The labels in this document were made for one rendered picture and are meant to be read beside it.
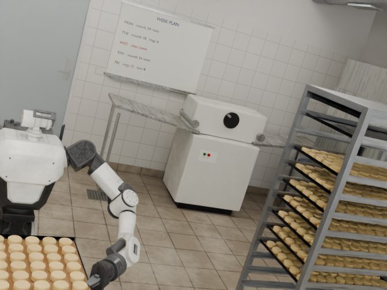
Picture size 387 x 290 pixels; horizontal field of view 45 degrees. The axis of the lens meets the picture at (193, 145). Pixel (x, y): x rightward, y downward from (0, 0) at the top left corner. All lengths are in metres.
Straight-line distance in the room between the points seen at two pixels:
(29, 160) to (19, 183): 0.11
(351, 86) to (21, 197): 3.94
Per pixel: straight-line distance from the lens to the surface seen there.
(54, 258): 1.79
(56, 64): 5.51
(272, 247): 2.57
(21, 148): 1.94
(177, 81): 5.69
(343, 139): 2.62
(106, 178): 2.03
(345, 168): 2.09
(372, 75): 5.04
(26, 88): 5.57
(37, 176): 1.97
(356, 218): 2.29
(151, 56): 5.56
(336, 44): 6.50
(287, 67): 6.20
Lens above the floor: 1.94
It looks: 14 degrees down
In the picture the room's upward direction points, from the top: 16 degrees clockwise
